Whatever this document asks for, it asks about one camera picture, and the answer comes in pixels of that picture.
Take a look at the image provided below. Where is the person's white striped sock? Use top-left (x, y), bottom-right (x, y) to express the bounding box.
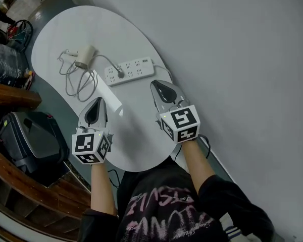
top-left (218, 214), bottom-right (243, 242)

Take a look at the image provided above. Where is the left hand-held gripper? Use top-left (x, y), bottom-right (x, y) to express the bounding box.
top-left (71, 96), bottom-right (115, 165)

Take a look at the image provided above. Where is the plastic-wrapped dark bundle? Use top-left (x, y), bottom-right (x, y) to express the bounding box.
top-left (0, 41), bottom-right (28, 85)

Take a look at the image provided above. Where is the red tool and cable pile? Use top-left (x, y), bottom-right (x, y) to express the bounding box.
top-left (5, 19), bottom-right (34, 52)

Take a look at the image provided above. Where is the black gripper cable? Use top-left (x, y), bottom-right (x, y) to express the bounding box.
top-left (171, 134), bottom-right (212, 161)
top-left (108, 169), bottom-right (122, 188)

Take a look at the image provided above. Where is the person's left forearm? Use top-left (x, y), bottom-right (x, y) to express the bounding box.
top-left (90, 161), bottom-right (118, 215)

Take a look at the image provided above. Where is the person's black printed shirt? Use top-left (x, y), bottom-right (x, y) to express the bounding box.
top-left (77, 157), bottom-right (276, 242)

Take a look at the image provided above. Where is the person's right forearm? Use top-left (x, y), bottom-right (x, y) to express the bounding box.
top-left (180, 137), bottom-right (219, 196)

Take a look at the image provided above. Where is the black printer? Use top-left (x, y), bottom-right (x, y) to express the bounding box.
top-left (0, 111), bottom-right (68, 174)

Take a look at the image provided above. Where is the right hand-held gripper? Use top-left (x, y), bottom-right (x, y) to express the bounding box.
top-left (150, 79), bottom-right (201, 145)

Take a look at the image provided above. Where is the white power strip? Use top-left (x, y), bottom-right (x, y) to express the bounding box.
top-left (104, 56), bottom-right (155, 87)

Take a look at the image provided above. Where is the white charger with cable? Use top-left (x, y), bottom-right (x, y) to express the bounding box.
top-left (57, 49), bottom-right (122, 102)

